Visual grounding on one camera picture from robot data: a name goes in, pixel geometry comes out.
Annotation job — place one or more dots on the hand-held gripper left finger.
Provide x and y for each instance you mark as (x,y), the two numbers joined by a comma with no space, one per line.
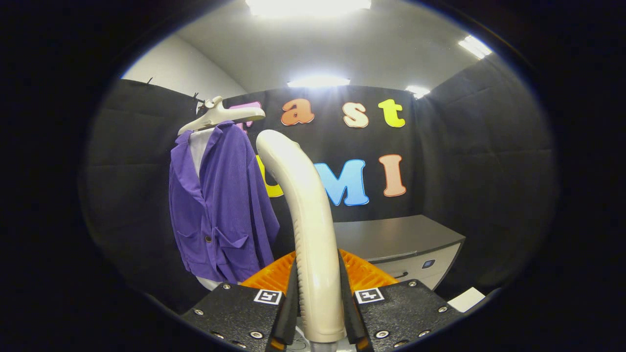
(244,315)

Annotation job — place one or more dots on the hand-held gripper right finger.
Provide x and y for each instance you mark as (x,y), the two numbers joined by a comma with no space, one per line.
(396,313)

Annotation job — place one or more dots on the white garment steamer head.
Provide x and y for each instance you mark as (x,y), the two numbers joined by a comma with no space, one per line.
(313,234)

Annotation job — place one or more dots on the white clothes hanger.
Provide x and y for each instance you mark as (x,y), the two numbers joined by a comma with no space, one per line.
(220,115)

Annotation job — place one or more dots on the white paper sheet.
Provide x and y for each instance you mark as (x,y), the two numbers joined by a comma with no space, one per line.
(467,299)

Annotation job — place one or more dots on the grey cabinet with dark top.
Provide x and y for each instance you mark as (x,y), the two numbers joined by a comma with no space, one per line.
(391,237)

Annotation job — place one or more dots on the small ceiling light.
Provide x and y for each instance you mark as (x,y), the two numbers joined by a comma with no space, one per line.
(417,91)

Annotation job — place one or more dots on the rectangular ceiling light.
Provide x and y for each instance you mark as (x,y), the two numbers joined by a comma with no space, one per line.
(474,46)

